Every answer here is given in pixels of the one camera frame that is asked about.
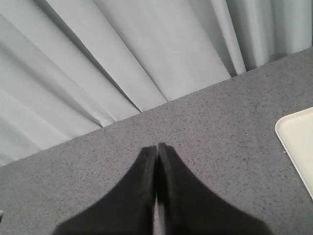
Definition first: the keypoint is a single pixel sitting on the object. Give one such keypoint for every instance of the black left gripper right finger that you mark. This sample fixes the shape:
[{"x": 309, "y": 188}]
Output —
[{"x": 190, "y": 208}]

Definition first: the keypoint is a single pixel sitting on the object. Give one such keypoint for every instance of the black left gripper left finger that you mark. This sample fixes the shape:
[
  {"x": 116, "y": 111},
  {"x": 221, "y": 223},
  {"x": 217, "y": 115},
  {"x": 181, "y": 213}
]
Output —
[{"x": 128, "y": 209}]

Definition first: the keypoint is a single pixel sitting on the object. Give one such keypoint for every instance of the cream rectangular plastic tray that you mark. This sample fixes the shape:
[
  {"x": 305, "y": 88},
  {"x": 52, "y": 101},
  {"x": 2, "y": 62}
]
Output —
[{"x": 295, "y": 132}]

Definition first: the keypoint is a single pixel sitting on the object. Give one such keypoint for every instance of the grey pleated curtain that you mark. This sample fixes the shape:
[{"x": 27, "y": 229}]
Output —
[{"x": 69, "y": 67}]

